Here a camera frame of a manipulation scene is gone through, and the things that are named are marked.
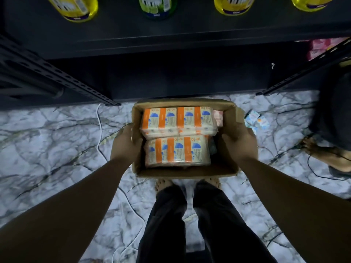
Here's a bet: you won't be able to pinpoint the person's right hand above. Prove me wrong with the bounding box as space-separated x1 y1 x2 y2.
221 124 259 165

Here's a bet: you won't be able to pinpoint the person's left hand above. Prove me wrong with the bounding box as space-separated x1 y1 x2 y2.
110 123 144 168

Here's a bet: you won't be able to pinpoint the brown cardboard box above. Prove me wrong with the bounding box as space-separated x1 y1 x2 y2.
131 98 245 180

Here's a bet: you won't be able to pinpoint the person's right forearm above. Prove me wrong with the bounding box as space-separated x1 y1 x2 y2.
238 157 351 263

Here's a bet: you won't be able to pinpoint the person's left forearm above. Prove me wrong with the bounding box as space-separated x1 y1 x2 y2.
0 158 131 263

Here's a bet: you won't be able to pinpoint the pink packet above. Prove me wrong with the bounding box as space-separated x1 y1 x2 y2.
213 110 224 127

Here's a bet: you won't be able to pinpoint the orange white tissue packet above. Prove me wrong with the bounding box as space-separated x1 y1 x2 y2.
140 107 179 139
144 135 212 168
176 106 219 136

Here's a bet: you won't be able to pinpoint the small blue white packet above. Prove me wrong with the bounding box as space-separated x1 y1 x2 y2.
256 115 270 131
245 110 261 125

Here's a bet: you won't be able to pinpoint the person's right foot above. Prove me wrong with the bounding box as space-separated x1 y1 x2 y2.
203 176 222 190

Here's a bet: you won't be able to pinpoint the person's foot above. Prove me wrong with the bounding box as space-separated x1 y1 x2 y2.
299 136 327 158
154 179 174 193
203 176 222 190

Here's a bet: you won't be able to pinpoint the person's left foot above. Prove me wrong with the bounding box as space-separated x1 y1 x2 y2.
154 179 174 193

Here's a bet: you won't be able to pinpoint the person's black trousers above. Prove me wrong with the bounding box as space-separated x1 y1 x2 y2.
136 180 278 263

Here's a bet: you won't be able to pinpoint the black metal shelf rack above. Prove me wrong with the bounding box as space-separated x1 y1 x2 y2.
0 0 351 111

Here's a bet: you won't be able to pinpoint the stack of pink packets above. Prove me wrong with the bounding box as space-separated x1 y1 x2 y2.
307 37 349 62

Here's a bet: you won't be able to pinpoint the yellow liquid bottle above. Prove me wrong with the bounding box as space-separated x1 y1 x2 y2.
291 0 337 12
45 0 99 23
214 0 256 16

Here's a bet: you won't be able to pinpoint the green liquid bottle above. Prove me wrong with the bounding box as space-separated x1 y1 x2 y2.
138 0 178 20

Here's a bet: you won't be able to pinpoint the white cable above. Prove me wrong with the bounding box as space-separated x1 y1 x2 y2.
96 103 146 263

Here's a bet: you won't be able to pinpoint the black cable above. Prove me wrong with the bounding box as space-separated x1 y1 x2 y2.
307 155 351 182

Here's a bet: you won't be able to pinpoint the black perforated shelf post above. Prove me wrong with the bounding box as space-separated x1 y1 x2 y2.
0 35 121 107
256 38 351 96

